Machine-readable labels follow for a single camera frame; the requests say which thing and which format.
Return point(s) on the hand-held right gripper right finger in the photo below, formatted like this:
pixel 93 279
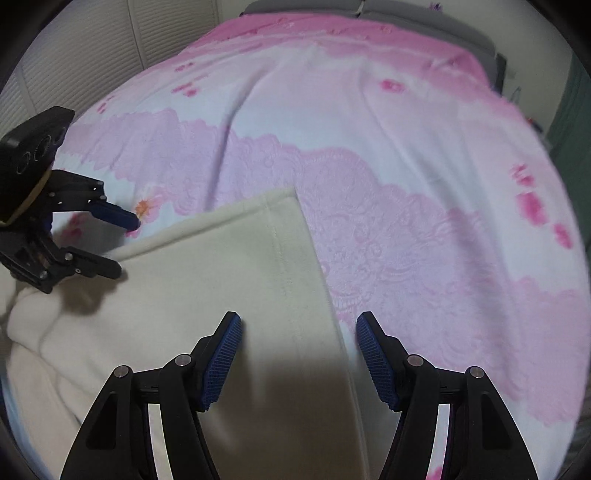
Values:
pixel 376 364

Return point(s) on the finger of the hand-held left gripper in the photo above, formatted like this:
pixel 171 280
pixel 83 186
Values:
pixel 117 216
pixel 97 267

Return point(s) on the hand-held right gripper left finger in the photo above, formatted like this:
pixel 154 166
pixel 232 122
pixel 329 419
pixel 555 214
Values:
pixel 224 360

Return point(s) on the cream fleece pants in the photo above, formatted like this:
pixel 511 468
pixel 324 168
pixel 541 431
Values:
pixel 184 286

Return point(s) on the white louvered closet door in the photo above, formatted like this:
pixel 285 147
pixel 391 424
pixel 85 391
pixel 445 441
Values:
pixel 78 60
pixel 11 108
pixel 175 27

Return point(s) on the pink floral blanket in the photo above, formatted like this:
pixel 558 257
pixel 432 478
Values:
pixel 369 184

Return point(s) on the green curtain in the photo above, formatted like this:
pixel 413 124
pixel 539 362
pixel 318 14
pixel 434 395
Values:
pixel 575 106

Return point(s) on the grey padded headboard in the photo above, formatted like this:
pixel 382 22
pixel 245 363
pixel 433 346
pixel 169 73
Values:
pixel 415 21

